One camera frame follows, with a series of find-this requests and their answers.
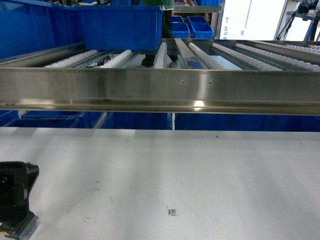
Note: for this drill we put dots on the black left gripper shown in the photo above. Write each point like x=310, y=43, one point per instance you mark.
x=17, y=179

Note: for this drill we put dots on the red emergency stop button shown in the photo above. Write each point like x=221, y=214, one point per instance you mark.
x=23, y=230

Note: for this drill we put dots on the blue bin lower shelf left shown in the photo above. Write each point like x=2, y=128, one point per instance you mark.
x=53, y=119

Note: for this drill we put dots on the large blue bin upper shelf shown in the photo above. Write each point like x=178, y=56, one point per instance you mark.
x=120, y=27

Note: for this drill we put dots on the blue bin lower shelf right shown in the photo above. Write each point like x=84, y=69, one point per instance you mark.
x=246, y=122

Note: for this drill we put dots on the white roller track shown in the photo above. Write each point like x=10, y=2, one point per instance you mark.
x=119, y=60
x=73, y=59
x=160, y=60
x=205, y=58

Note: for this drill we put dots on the blue bin upper far left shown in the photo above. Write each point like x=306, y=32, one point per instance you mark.
x=28, y=26

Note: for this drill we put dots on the small QR code sticker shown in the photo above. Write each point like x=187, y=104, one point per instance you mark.
x=172, y=210

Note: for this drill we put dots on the person in green shirt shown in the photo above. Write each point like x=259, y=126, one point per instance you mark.
x=167, y=7

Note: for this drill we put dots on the steel shelf front rail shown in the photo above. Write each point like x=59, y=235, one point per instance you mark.
x=161, y=90

